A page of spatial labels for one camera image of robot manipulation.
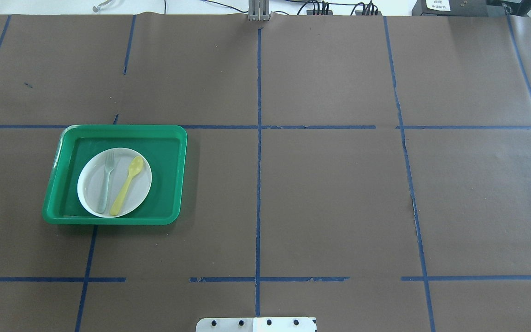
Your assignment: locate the aluminium frame post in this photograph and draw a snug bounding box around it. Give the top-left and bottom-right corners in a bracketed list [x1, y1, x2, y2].
[248, 0, 271, 21]

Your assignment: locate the black usb hub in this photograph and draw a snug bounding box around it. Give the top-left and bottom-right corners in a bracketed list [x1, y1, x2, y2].
[306, 0, 332, 16]

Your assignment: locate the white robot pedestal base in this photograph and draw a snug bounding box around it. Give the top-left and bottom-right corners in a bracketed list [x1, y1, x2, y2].
[195, 316, 318, 332]

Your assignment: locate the white round plate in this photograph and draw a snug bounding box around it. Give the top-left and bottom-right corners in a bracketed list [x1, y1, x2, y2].
[77, 148, 153, 218]

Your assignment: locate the black box with label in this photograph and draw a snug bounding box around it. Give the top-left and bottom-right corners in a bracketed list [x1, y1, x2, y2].
[411, 0, 508, 17]

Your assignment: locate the green plastic tray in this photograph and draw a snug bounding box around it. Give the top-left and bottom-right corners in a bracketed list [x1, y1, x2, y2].
[42, 124, 187, 225]

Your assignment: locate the translucent plastic fork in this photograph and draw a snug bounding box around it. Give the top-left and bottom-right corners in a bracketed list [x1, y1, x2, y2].
[96, 151, 115, 214]

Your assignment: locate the yellow plastic spoon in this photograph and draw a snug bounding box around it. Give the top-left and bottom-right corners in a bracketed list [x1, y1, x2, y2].
[109, 156, 145, 217]

